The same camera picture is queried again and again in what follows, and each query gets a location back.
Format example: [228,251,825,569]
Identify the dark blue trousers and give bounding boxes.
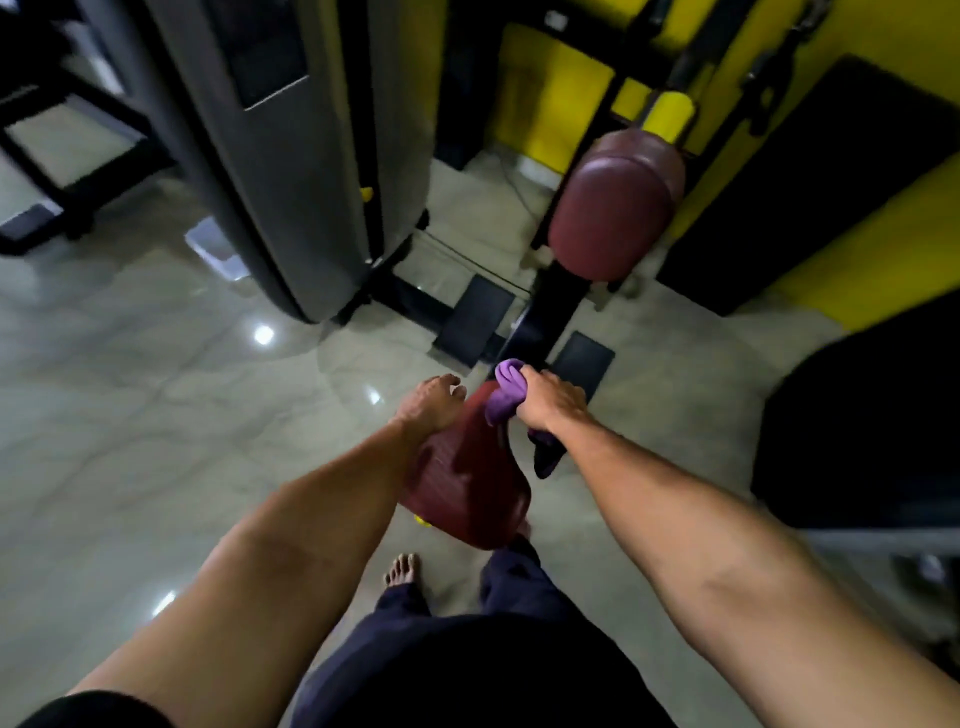
[291,535,680,728]

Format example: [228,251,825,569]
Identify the black cable handle strap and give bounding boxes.
[738,0,834,141]

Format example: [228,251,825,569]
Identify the black sleeve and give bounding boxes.
[15,690,178,728]

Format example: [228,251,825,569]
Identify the black upright post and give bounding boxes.
[433,0,505,173]

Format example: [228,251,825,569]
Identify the grey weight stack cover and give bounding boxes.
[78,0,451,325]

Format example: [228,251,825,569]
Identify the thin black floor cable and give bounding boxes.
[418,228,535,298]

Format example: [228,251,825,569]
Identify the person's left foot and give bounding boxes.
[383,552,423,591]

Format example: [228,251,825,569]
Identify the maroon roller pad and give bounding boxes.
[547,127,687,284]

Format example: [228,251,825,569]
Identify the person's right forearm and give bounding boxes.
[535,411,815,650]

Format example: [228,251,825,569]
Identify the yellow roller pad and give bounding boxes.
[641,90,698,146]

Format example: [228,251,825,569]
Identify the maroon padded machine seat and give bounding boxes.
[399,380,534,551]

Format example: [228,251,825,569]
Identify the person's left forearm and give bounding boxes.
[223,417,450,597]

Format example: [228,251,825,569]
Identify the person's right hand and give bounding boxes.
[515,366,595,436]

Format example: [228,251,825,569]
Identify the black foot plate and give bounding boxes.
[432,273,517,369]
[549,330,616,404]

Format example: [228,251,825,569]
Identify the black machine frame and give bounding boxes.
[336,210,648,481]

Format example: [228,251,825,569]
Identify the purple cloth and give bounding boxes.
[484,358,530,428]

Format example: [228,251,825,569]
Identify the large black padded bench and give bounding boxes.
[751,288,960,534]

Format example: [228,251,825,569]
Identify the person's left hand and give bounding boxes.
[395,374,468,442]

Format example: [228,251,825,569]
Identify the black metal rack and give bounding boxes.
[0,0,178,258]

